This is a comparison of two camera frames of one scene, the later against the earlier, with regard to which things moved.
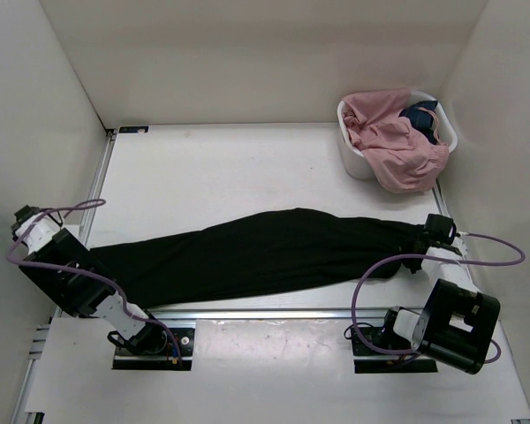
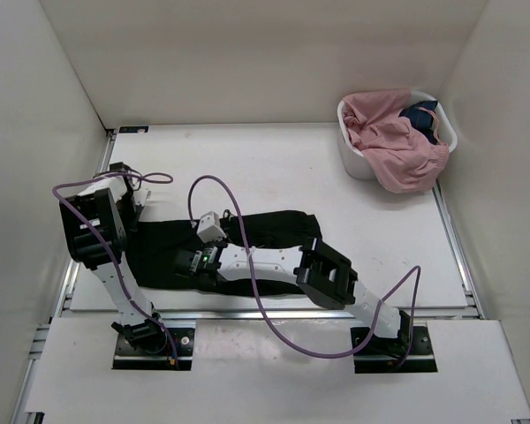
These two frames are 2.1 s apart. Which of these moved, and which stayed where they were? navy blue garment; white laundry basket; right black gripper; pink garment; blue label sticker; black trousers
Moved: right black gripper; black trousers
Stayed: pink garment; blue label sticker; white laundry basket; navy blue garment
